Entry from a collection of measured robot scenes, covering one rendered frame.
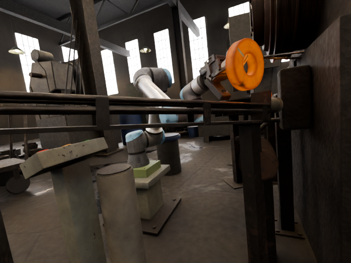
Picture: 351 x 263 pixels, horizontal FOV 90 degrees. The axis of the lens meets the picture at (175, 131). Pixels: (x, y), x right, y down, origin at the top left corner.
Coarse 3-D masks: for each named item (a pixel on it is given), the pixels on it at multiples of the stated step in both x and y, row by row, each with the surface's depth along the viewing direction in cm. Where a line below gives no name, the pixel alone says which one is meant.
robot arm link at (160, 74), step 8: (152, 72) 96; (160, 72) 99; (168, 72) 102; (152, 80) 96; (160, 80) 99; (168, 80) 102; (160, 88) 102; (152, 120) 114; (160, 120) 116; (152, 128) 117; (160, 128) 120; (152, 136) 118; (160, 136) 121; (152, 144) 120; (160, 144) 127
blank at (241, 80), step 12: (240, 48) 51; (252, 48) 54; (228, 60) 51; (240, 60) 51; (252, 60) 56; (228, 72) 52; (240, 72) 52; (252, 72) 56; (240, 84) 52; (252, 84) 55
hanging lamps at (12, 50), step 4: (12, 28) 813; (228, 28) 836; (12, 48) 807; (16, 48) 809; (144, 48) 974; (148, 48) 988; (12, 52) 829; (16, 52) 841; (20, 52) 848; (24, 52) 846; (144, 52) 1026
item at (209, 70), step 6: (210, 60) 64; (216, 60) 62; (222, 60) 64; (204, 66) 69; (210, 66) 65; (216, 66) 63; (204, 72) 69; (210, 72) 64; (198, 78) 70; (204, 78) 70; (210, 78) 64; (216, 78) 63; (222, 78) 65; (198, 84) 71; (204, 84) 71
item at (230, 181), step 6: (246, 102) 136; (216, 108) 159; (228, 108) 134; (216, 114) 160; (228, 114) 162; (234, 114) 135; (240, 114) 136; (234, 120) 144; (234, 126) 145; (234, 132) 145; (234, 138) 146; (234, 144) 146; (234, 150) 148; (234, 156) 149; (234, 162) 150; (234, 168) 152; (234, 174) 153; (240, 174) 150; (228, 180) 159; (234, 180) 155; (240, 180) 151; (234, 186) 145; (240, 186) 144
